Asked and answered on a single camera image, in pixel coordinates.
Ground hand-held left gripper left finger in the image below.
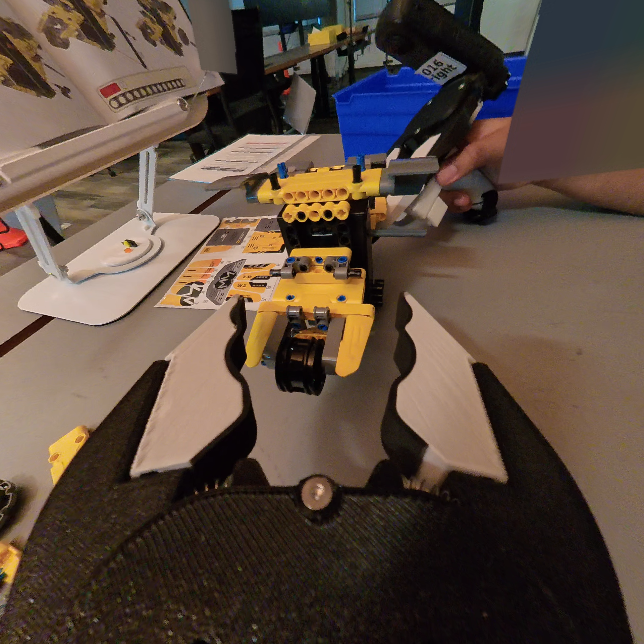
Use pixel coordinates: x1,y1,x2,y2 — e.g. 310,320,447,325
130,296,258,485

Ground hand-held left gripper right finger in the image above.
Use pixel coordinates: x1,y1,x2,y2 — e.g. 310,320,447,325
381,292,509,493

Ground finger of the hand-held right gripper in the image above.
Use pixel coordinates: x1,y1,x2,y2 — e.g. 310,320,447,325
386,132,446,169
388,173,449,228

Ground yellow black building-block vehicle model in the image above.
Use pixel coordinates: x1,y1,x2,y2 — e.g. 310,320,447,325
204,155,441,397

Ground person's right forearm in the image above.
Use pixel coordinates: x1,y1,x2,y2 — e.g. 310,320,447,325
523,168,644,218

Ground person's right hand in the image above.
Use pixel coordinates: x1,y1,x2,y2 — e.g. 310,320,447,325
434,117,510,213

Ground blue plastic bin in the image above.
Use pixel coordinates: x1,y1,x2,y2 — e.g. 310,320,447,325
333,55,527,161

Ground yellow grey sticker sheet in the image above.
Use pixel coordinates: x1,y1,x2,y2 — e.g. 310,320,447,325
153,216,287,312

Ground white board sheet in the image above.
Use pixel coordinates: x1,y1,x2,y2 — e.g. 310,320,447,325
283,74,318,135

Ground background workbench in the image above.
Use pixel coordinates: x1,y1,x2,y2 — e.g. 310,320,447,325
263,28,379,134

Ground white book stand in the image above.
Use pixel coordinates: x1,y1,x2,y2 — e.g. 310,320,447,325
0,70,225,327

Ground yellow building-block panel piece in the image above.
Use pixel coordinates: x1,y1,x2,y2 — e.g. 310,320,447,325
47,426,92,485

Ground printed white paper sheet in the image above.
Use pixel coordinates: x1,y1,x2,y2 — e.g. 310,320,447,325
168,133,323,185

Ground black building-block piece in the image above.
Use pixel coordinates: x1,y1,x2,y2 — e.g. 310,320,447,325
0,479,19,531

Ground red orange object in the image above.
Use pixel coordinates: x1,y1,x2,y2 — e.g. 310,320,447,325
0,219,29,253

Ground yellow printed building-block piece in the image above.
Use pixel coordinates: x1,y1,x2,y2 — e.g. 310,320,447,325
0,542,24,600

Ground building instruction booklet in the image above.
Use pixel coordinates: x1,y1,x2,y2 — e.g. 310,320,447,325
0,0,225,158

